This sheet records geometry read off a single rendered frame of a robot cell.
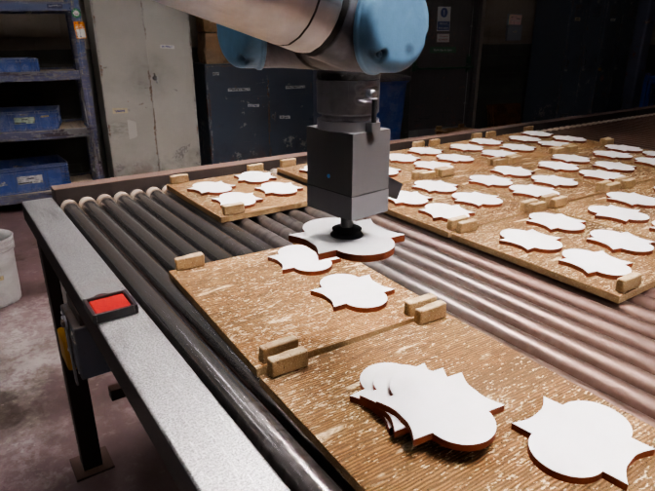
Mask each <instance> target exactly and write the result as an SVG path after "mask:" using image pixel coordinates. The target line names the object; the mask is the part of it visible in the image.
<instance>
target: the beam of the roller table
mask: <svg viewBox="0 0 655 491"><path fill-rule="evenodd" d="M21 205H22V210H23V215H24V219H25V221H26V223H27V225H28V226H29V228H30V230H31V232H32V233H33V235H34V237H35V239H36V240H37V242H38V244H39V246H40V247H41V248H42V250H43V252H44V253H45V255H46V257H47V259H48V260H49V262H50V264H51V266H52V267H53V269H54V271H55V273H56V274H57V276H58V279H59V280H60V282H61V284H62V286H63V287H64V289H65V291H66V293H67V294H68V296H69V298H70V300H71V301H72V303H73V305H74V307H75V308H76V310H77V312H78V314H79V315H80V317H81V319H82V321H83V322H84V324H85V326H86V328H88V330H89V332H90V334H91V335H92V337H93V339H94V341H95V342H96V345H97V347H98V348H99V350H100V352H101V354H102V355H103V357H104V359H105V361H106V362H107V364H108V366H109V368H110V370H111V371H112V373H113V375H114V377H115V378H116V380H117V382H118V384H119V385H120V387H121V389H122V391H123V392H124V394H125V396H126V398H127V399H128V401H129V403H130V405H131V406H132V408H133V410H134V412H135V414H136V416H137V418H138V419H139V421H140V423H141V425H142V426H143V427H144V429H145V431H146V432H147V434H148V436H149V438H150V439H151V441H152V443H153V445H154V446H155V448H156V450H157V452H158V453H159V455H160V457H161V459H162V460H163V462H164V464H165V466H166V467H167V469H168V471H169V473H170V474H171V476H172V478H173V480H174V482H175V484H176V486H177V487H178V489H179V491H290V490H289V488H288V487H287V486H286V484H285V483H284V482H283V481H282V479H281V478H280V477H279V476H278V475H277V473H276V472H275V471H274V470H273V468H272V467H271V466H270V465H269V464H268V462H267V461H266V460H265V459H264V457H263V456H262V455H261V454H260V452H259V451H258V450H257V449H256V448H255V446H254V445H253V444H252V443H251V441H250V440H249V439H248V437H247V436H246V435H245V434H244V433H243V431H242V430H241V429H240V428H239V426H238V425H237V424H236V423H235V422H234V420H233V419H232V418H231V417H230V415H229V414H228V413H227V412H226V410H225V409H224V408H223V407H222V406H221V404H220V403H219V402H218V401H217V399H216V398H215V397H214V396H213V395H212V393H211V392H210V391H209V389H208V388H207V387H206V386H205V384H204V383H203V382H202V381H201V380H200V378H199V377H198V376H197V375H196V373H195V372H194V371H193V370H192V368H191V367H190V366H189V365H188V364H187V362H186V361H185V360H184V359H183V357H182V356H181V355H180V354H179V353H178V351H177V350H176V349H175V348H174V346H173V345H172V344H171V342H170V341H169V340H168V339H167V338H166V336H165V335H164V334H163V333H162V331H161V330H160V329H159V328H158V327H157V325H156V324H155V323H154V322H153V320H152V319H150V318H149V316H148V315H147V314H146V313H145V312H144V310H143V309H142V308H141V307H140V305H139V304H138V303H137V302H136V300H135V299H134V298H133V300H134V301H135V302H136V304H137V305H138V313H137V314H133V315H129V316H125V317H122V318H119V319H115V320H111V321H105V322H101V323H97V324H94V323H93V321H92V320H91V318H90V316H89V315H88V313H87V312H86V310H85V308H84V304H83V299H87V298H91V297H94V296H96V295H98V294H101V293H111V292H115V291H119V290H124V289H125V290H126V291H128V290H127V289H126V288H125V287H124V286H123V284H122V283H121V282H120V281H119V279H118V278H117V277H116V276H115V274H114V273H113V272H112V271H111V270H110V268H109V267H108V266H107V265H106V263H105V262H104V261H103V260H102V258H101V257H100V256H99V255H98V254H97V252H96V251H95V250H94V248H93V247H92V246H91V245H90V244H89V242H88V241H87V240H86V239H85V237H84V236H83V235H82V234H81V232H80V231H79V230H78V229H77V228H76V226H75V225H74V224H73V223H72V221H71V220H70V219H69V218H68V217H67V215H66V214H65V213H64V212H63V210H62V209H61V208H60V207H59V205H58V204H57V203H56V202H55V200H54V199H53V198H45V199H38V200H31V201H24V202H21ZM129 294H130V293H129ZM130 296H132V295H131V294H130Z"/></svg>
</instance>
